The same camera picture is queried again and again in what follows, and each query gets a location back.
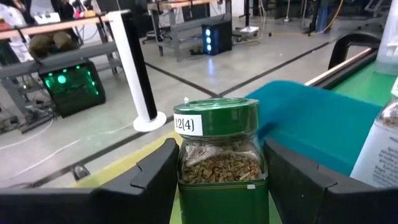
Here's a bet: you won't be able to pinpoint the person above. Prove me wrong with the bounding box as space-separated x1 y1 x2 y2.
0 0 34 63

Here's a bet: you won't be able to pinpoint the teal plastic bin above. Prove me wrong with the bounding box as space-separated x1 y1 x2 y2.
245 80 384 177

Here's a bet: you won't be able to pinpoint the clear plastic storage box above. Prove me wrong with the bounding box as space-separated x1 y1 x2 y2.
374 0 398 76

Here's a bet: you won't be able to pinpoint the olive bag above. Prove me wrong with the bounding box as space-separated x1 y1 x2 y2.
29 30 79 60

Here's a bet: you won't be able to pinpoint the wooden top metal workbench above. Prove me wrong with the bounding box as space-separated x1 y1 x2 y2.
0 13 126 135
146 0 233 62

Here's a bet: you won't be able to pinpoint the white-lid spice bottle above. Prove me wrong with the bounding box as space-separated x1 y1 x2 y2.
350 77 398 189

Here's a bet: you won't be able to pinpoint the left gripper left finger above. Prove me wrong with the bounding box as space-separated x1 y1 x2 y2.
0 138 181 224

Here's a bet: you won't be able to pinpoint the black pole white base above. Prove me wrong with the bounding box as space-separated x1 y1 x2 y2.
238 0 261 35

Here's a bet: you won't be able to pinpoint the green-lid spice jar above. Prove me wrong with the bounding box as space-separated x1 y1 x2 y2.
173 97 271 224

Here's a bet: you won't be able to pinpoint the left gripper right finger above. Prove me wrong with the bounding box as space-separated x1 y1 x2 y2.
263 138 398 224

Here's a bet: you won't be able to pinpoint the white floor cable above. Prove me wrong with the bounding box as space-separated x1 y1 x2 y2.
0 119 135 175

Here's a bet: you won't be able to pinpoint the black computer blue lights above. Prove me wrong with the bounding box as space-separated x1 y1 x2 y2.
201 19 234 57

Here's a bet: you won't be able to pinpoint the white tower fan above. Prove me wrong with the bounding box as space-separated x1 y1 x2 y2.
105 9 167 133

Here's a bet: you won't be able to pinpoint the black curved bar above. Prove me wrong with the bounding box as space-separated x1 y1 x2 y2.
327 30 384 71

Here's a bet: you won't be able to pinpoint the black computer green lights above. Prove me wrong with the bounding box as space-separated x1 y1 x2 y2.
38 58 107 119

